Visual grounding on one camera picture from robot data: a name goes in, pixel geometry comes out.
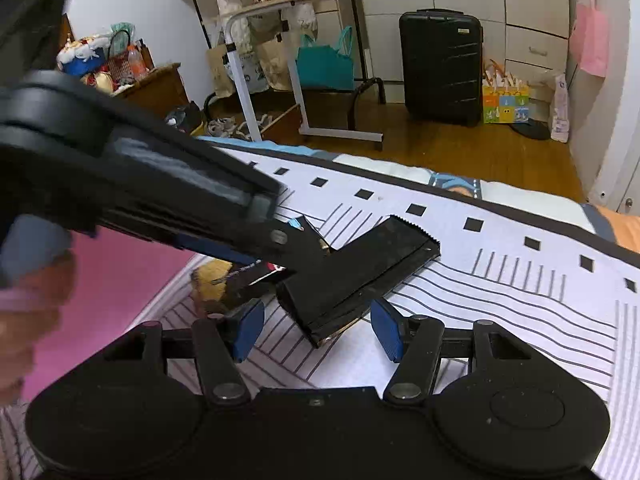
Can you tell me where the black suitcase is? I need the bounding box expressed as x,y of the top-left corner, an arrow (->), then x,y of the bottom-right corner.
398,8 -> 484,128

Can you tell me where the teal tote bag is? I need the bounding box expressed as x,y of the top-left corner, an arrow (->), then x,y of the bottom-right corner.
296,26 -> 357,93

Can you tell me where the person's left hand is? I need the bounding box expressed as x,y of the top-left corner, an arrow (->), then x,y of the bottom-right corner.
0,252 -> 77,403

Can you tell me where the white side table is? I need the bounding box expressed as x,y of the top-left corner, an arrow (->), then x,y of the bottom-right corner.
190,0 -> 419,152

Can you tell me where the orange drink bottle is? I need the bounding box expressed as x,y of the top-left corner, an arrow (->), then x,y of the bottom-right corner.
126,45 -> 147,80

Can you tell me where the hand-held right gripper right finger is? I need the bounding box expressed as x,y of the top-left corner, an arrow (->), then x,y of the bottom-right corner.
370,297 -> 532,407

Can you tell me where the white wardrobe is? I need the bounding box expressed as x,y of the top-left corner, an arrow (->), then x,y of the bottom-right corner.
350,0 -> 572,107

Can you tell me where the pair of sandals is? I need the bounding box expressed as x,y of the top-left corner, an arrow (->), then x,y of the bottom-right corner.
206,115 -> 257,142

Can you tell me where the wooden nightstand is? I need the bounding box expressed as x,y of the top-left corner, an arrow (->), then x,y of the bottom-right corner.
112,62 -> 192,122

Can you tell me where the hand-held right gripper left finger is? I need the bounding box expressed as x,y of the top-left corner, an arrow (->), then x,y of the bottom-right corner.
104,299 -> 267,407

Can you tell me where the printed bed cover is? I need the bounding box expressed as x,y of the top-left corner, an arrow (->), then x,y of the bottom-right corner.
195,135 -> 640,257

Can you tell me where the plain black snack packet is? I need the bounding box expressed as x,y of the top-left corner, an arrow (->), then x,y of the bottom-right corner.
276,214 -> 442,349

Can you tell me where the pink cardboard box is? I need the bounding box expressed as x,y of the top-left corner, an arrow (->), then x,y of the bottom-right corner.
20,232 -> 202,403

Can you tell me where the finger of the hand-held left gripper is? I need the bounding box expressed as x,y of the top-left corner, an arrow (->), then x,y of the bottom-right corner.
99,211 -> 328,275

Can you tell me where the white plastic bag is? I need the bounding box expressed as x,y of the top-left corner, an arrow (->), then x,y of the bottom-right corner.
549,73 -> 572,144

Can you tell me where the white printed mat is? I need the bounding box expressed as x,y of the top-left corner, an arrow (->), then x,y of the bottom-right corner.
0,142 -> 640,480

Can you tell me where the black cookie snack packet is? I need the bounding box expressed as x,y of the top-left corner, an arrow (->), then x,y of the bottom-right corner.
191,259 -> 297,317

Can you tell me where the black slipper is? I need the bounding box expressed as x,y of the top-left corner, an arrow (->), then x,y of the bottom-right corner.
509,119 -> 552,142

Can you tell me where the blue white plush toy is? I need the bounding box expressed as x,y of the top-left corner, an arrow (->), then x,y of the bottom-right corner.
56,32 -> 109,77

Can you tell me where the brown paper bag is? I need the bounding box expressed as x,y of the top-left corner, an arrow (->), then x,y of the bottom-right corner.
206,41 -> 237,99

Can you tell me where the colourful gift bag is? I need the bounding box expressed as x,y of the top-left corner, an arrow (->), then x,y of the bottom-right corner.
481,62 -> 532,126

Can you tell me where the red checked basket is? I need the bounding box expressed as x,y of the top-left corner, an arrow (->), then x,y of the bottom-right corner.
106,30 -> 134,82

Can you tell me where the pink hanging bag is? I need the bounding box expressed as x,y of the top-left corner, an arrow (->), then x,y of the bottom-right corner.
569,1 -> 610,79

